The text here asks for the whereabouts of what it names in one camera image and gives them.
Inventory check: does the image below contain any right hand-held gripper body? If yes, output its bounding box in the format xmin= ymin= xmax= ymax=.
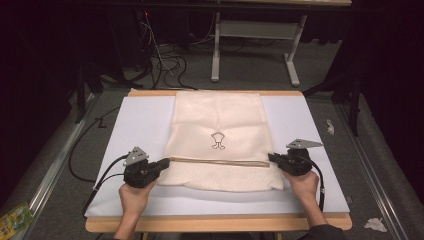
xmin=281 ymin=138 xmax=324 ymax=177

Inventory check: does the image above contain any black floor cable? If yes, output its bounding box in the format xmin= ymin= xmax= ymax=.
xmin=68 ymin=106 xmax=120 ymax=184

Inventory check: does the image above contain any wooden table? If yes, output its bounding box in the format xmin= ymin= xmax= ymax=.
xmin=84 ymin=89 xmax=353 ymax=240

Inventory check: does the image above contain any white table sheet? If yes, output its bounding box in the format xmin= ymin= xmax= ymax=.
xmin=84 ymin=95 xmax=351 ymax=218

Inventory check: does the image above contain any cream mesh laundry bag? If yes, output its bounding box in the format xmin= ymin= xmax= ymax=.
xmin=157 ymin=90 xmax=285 ymax=193

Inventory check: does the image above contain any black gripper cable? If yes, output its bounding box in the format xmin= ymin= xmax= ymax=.
xmin=299 ymin=155 xmax=326 ymax=213
xmin=82 ymin=153 xmax=130 ymax=218
xmin=92 ymin=172 xmax=126 ymax=193

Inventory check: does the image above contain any large crumpled white tissue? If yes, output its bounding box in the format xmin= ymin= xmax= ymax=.
xmin=363 ymin=217 xmax=389 ymax=234

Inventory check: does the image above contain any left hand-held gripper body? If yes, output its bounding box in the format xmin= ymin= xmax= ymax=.
xmin=123 ymin=146 xmax=160 ymax=189

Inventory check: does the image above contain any person's left hand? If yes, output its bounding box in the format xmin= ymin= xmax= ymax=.
xmin=118 ymin=179 xmax=157 ymax=218

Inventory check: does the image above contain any black stand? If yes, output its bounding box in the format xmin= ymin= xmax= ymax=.
xmin=302 ymin=64 xmax=364 ymax=138
xmin=73 ymin=61 xmax=105 ymax=125

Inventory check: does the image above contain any person's right hand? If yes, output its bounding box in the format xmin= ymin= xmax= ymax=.
xmin=283 ymin=169 xmax=320 ymax=205

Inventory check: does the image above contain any metal floor rail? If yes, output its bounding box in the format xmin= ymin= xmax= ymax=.
xmin=18 ymin=93 xmax=98 ymax=234
xmin=334 ymin=102 xmax=403 ymax=240

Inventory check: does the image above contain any green packet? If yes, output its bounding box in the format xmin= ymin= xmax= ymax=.
xmin=0 ymin=201 xmax=36 ymax=240

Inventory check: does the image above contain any tangle of black cables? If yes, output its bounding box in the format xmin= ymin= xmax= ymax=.
xmin=131 ymin=9 xmax=198 ymax=91

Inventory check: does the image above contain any white desk frame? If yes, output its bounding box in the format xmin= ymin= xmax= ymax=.
xmin=210 ymin=0 xmax=353 ymax=88

